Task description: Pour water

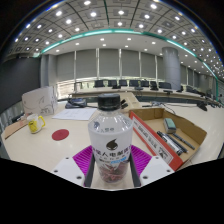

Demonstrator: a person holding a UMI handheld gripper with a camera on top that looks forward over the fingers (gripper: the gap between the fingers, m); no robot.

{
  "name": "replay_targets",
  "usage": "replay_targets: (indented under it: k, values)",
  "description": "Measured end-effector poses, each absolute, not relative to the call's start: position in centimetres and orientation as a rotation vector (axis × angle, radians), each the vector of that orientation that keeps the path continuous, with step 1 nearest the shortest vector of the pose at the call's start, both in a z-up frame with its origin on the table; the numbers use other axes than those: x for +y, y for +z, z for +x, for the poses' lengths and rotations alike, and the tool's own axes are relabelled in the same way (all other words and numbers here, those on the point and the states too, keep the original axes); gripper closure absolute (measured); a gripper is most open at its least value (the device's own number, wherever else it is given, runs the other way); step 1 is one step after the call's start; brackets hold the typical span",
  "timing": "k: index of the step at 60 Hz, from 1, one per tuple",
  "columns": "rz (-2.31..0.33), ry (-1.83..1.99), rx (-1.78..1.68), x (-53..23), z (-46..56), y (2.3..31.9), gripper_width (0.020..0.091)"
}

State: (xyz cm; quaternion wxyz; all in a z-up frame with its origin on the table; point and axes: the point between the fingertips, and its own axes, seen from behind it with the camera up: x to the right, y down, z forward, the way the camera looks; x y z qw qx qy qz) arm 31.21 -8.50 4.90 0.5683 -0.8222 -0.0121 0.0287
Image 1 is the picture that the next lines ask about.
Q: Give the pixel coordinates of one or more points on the open brown box, red rim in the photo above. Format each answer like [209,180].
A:
[193,133]

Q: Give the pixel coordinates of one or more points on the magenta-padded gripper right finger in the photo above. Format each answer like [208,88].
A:
[140,159]

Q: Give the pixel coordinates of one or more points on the black marker pen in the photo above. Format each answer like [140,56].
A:
[184,141]
[170,142]

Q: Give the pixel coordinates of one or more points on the long curved conference desk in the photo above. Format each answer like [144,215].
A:
[146,93]

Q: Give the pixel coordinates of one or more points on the black clip tool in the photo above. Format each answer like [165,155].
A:
[123,104]

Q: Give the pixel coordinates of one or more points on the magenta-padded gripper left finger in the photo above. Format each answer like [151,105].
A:
[82,159]

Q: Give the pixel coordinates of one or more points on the clear bottle with black cap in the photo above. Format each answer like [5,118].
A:
[110,133]

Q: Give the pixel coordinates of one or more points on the white printed paper sheet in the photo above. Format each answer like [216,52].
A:
[75,114]

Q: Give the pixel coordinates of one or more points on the flat round red coaster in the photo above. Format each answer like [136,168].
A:
[60,134]

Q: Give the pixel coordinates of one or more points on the ceiling lights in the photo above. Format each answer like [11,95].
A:
[120,12]

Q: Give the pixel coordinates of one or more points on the brown cardboard sheet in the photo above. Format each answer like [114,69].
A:
[11,129]

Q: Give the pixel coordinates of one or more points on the black office chairs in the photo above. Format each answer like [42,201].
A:
[133,83]

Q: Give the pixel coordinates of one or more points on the white and yellow mug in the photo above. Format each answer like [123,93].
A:
[34,124]

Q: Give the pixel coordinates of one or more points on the green whiteboard eraser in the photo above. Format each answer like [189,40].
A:
[169,125]

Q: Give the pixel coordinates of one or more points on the white copy paper box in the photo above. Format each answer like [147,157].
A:
[38,101]

